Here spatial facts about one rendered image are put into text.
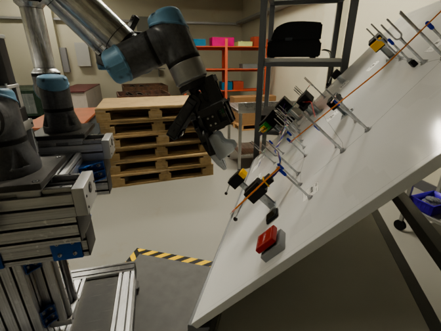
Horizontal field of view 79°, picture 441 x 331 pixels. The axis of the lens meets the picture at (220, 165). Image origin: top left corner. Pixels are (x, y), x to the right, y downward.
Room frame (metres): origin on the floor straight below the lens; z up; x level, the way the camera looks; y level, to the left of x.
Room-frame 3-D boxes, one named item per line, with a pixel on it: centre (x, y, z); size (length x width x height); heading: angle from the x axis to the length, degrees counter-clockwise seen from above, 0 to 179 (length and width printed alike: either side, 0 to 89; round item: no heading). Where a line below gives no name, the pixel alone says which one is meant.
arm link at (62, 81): (1.20, 0.71, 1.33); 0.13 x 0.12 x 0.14; 39
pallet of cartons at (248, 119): (6.14, -0.81, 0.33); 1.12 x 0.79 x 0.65; 103
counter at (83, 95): (7.64, 3.85, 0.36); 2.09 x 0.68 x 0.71; 13
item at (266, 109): (1.83, -0.45, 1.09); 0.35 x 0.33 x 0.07; 166
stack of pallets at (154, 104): (3.54, 0.86, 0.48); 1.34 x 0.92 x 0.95; 108
